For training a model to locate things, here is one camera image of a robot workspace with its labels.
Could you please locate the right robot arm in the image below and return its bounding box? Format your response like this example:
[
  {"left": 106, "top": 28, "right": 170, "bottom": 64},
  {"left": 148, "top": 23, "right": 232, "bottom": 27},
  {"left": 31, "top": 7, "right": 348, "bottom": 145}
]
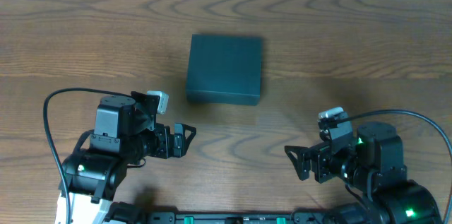
[{"left": 285, "top": 107, "right": 451, "bottom": 223}]

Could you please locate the black gift box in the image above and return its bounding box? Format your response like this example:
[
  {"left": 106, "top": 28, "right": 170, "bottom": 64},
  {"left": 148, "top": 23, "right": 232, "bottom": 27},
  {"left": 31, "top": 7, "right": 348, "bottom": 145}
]
[{"left": 186, "top": 34, "right": 263, "bottom": 106}]

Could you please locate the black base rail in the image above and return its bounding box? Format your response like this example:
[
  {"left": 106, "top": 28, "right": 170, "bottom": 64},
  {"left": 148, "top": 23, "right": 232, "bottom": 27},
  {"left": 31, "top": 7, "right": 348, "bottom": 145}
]
[{"left": 103, "top": 212, "right": 344, "bottom": 224}]

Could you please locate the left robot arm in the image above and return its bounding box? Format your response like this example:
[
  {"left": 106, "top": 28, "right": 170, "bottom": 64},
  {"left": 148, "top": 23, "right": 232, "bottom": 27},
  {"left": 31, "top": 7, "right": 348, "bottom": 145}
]
[{"left": 55, "top": 91, "right": 196, "bottom": 223}]

